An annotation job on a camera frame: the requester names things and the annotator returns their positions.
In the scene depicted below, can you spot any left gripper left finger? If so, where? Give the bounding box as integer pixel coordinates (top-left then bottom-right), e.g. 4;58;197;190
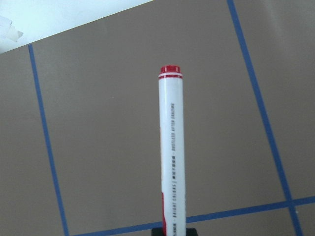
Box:
151;228;164;236

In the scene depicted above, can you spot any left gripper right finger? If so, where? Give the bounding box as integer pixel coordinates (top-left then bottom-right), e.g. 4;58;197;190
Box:
186;228;198;236

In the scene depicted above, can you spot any red white marker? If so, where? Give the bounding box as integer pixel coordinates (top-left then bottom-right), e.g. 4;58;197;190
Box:
158;65;186;236

